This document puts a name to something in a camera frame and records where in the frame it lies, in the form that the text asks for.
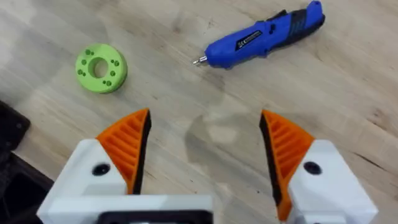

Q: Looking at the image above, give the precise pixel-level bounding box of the blue electric screwdriver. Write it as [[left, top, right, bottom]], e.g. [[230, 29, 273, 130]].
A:
[[192, 0, 326, 69]]

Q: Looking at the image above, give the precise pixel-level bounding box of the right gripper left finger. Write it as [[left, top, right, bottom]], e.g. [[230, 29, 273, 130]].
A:
[[49, 108, 152, 198]]

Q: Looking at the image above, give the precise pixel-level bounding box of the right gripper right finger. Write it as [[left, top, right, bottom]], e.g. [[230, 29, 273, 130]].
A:
[[259, 109, 379, 224]]

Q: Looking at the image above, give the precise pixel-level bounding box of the green disc with holes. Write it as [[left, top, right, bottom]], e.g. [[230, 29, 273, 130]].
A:
[[75, 42, 128, 94]]

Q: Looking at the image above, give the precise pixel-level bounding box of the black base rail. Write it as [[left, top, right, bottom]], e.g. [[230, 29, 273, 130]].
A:
[[0, 99, 55, 224]]

